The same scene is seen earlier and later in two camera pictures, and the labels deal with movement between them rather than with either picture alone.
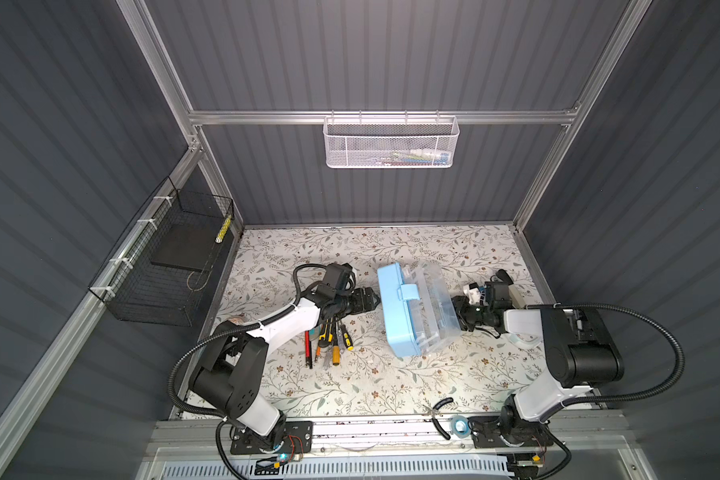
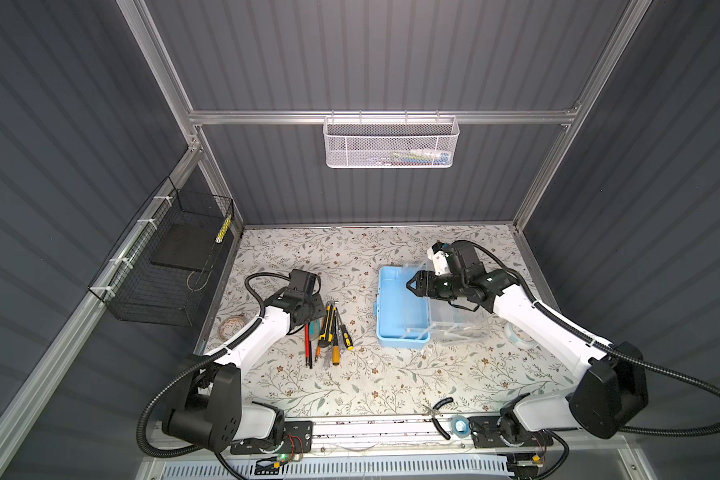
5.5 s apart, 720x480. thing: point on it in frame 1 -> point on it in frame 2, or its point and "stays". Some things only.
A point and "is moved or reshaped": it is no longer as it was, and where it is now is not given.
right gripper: [460, 307] -> [423, 284]
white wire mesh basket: [390, 142] stays
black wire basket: [161, 271] stays
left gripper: [360, 306] -> [318, 305]
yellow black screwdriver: [347, 338] stays
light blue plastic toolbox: [420, 308] is moved or reshaped
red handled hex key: [308, 349] stays
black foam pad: [188, 245] stays
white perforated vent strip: [381, 469] stays
